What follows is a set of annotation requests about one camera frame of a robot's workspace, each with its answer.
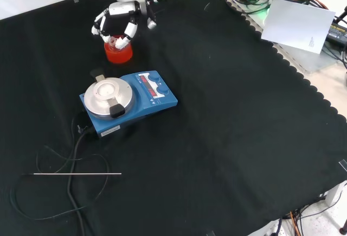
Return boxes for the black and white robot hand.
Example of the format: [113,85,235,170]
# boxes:
[91,0,157,49]

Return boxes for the clear round-bottom flask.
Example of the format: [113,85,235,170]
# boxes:
[107,35,123,51]

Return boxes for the blue heater base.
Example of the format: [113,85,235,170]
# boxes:
[79,70,178,140]

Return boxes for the black cloth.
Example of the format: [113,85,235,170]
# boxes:
[0,0,347,236]

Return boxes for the thin metal probe rod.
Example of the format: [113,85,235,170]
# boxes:
[33,173,122,176]

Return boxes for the pale board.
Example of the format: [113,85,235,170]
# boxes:
[261,0,336,55]

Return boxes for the black power adapter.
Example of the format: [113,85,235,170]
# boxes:
[325,21,347,48]

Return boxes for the white power strip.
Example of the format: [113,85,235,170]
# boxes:
[267,219,285,236]

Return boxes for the white table leg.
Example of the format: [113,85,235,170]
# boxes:
[325,183,347,207]

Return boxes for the red flask support ring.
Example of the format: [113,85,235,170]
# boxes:
[104,35,133,64]

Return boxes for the silver heating block black handles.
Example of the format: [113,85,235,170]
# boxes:
[83,67,134,119]

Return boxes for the thin black probe cable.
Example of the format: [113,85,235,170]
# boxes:
[10,145,110,221]

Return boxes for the thick black power cable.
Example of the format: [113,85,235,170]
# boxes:
[67,126,95,236]

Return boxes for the grey metal base plate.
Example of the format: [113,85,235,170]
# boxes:
[226,0,342,73]

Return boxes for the cable bundle under table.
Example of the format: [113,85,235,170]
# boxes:
[281,197,347,236]

